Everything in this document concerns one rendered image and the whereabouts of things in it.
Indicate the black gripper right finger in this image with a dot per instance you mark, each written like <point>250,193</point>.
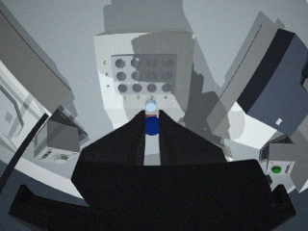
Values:
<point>183,146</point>

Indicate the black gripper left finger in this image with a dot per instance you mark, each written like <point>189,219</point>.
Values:
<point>125,144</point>

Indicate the grey bench mat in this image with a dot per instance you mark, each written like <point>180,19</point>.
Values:
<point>60,32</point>

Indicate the white block with round holes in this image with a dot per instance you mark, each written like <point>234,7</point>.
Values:
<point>163,57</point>

